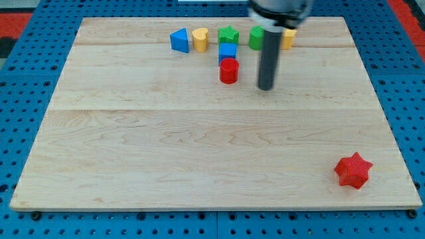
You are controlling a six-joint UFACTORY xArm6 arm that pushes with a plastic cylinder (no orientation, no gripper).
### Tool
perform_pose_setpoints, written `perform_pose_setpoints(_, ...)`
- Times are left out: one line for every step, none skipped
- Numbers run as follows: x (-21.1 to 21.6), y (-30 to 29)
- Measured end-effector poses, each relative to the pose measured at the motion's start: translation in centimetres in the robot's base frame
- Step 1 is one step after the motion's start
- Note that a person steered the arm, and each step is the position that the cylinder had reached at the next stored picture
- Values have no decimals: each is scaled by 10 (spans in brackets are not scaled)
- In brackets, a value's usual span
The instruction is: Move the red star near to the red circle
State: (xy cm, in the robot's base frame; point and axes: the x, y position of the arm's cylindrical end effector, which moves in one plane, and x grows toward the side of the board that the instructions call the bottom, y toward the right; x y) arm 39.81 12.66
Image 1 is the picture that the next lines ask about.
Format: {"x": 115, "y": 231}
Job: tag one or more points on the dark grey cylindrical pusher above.
{"x": 269, "y": 59}

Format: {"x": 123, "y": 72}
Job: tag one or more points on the green star block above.
{"x": 228, "y": 35}

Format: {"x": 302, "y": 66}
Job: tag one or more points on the red star block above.
{"x": 353, "y": 171}

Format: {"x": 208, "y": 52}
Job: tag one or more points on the yellow hexagon block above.
{"x": 288, "y": 37}

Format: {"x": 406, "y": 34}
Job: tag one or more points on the green cylinder block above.
{"x": 256, "y": 38}

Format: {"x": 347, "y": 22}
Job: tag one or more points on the blue cube block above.
{"x": 226, "y": 50}

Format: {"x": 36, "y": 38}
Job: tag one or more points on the red cylinder block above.
{"x": 228, "y": 72}

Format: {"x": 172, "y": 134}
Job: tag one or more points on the yellow heart block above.
{"x": 200, "y": 37}

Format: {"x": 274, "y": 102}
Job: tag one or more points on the blue triangle block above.
{"x": 179, "y": 40}

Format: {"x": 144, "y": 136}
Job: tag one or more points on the wooden board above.
{"x": 134, "y": 125}

